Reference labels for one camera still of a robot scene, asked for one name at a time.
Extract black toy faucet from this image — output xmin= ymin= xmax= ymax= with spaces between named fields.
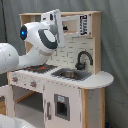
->
xmin=75 ymin=51 xmax=93 ymax=70

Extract white microwave door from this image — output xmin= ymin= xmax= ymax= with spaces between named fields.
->
xmin=50 ymin=9 xmax=65 ymax=48

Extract white fridge door dispenser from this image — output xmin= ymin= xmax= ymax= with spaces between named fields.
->
xmin=43 ymin=82 xmax=82 ymax=128

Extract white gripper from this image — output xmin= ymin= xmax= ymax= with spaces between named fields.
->
xmin=41 ymin=12 xmax=55 ymax=24

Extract wooden toy kitchen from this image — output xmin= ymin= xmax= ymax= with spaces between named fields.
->
xmin=5 ymin=10 xmax=115 ymax=128

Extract grey toy sink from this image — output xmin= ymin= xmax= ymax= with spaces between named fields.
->
xmin=52 ymin=68 xmax=92 ymax=81

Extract white oven door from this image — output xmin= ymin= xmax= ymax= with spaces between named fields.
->
xmin=0 ymin=85 xmax=15 ymax=117

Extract right stove knob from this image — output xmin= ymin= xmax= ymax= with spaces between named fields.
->
xmin=30 ymin=81 xmax=37 ymax=87

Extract left stove knob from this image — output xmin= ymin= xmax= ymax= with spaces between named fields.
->
xmin=12 ymin=77 xmax=18 ymax=82

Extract black stovetop red burners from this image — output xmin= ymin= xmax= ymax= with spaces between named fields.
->
xmin=19 ymin=64 xmax=58 ymax=74

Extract stove knob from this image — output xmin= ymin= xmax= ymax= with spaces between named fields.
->
xmin=30 ymin=81 xmax=37 ymax=87
xmin=12 ymin=77 xmax=18 ymax=82

